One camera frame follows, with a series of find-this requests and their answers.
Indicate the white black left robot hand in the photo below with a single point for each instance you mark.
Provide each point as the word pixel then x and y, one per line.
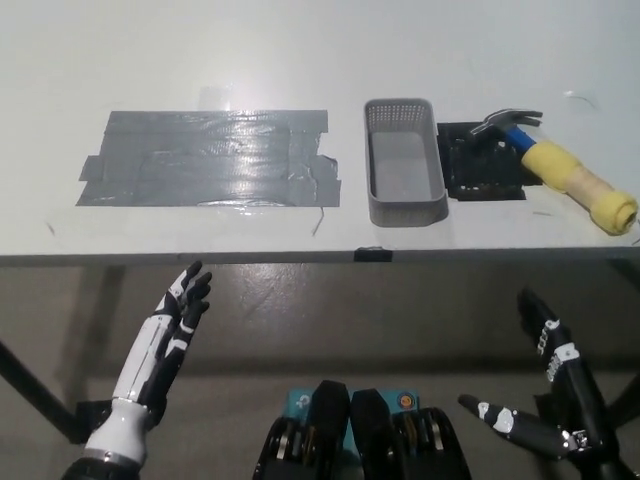
pixel 145 350

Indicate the grey duct tape patch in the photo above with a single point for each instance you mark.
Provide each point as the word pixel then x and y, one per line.
pixel 200 160

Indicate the grey plastic basket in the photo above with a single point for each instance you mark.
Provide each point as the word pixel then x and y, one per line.
pixel 405 165

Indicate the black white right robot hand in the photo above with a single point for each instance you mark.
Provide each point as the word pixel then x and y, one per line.
pixel 585 390

